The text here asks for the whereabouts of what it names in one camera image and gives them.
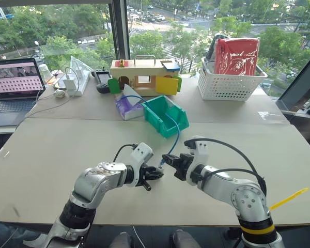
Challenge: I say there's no white charger block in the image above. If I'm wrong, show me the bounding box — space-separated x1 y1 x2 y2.
63 78 77 91

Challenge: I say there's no clear plastic cup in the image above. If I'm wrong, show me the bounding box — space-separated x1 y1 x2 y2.
38 64 53 84

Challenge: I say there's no purple tissue pack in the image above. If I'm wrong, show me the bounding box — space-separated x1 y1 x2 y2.
114 84 146 121

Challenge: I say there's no grey laptop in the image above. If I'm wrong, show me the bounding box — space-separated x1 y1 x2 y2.
0 57 47 128

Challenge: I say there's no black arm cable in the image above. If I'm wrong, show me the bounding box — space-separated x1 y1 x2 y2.
112 143 139 163
183 137 267 193

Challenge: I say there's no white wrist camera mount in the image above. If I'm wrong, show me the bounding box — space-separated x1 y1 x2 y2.
185 135 210 182
130 142 154 187

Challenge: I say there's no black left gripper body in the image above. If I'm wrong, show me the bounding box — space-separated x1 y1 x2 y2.
136 163 158 192

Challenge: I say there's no white power strip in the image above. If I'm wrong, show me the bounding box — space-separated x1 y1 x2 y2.
63 69 91 97

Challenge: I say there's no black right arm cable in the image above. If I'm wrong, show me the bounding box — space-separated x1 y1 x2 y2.
183 137 267 193

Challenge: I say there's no green plastic bin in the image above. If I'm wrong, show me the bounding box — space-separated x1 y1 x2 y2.
141 95 190 140

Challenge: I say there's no wooden toy lock box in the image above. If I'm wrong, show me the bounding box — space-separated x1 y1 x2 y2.
107 55 183 97

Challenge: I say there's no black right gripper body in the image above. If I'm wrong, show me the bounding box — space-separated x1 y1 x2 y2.
174 152 195 182

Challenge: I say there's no white plastic basket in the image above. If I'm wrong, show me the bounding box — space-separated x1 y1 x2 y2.
197 57 269 102

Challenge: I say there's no yellow cable tie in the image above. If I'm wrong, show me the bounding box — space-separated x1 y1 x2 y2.
269 187 310 211

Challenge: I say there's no red wrapped package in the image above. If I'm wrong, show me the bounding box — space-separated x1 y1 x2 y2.
213 37 260 76

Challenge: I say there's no clear triangular plastic stand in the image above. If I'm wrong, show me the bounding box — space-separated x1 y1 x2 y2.
69 55 93 78

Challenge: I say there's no thin white charging cable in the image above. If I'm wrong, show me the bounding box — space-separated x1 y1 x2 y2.
25 66 81 122

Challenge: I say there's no black flat item in basket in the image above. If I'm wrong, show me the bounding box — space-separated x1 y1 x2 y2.
205 34 223 62

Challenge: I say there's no dark window frame post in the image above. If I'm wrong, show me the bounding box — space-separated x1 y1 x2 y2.
108 0 131 76

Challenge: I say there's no dark slanted window frame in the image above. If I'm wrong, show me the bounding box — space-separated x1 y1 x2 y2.
277 47 310 112

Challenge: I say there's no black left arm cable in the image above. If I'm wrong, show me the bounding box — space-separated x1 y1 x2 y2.
112 143 139 163

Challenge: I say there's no dark rounded shape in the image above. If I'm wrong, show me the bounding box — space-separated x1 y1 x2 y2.
109 231 134 248
169 229 202 248

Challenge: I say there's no black handheld controller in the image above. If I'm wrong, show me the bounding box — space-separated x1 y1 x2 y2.
94 68 112 95

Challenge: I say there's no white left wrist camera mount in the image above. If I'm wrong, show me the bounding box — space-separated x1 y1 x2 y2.
130 142 154 187

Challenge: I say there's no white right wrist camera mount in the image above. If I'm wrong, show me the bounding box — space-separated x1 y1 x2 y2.
185 135 210 182

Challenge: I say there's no blue network cable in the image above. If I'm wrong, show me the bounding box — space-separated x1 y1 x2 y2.
120 95 182 167

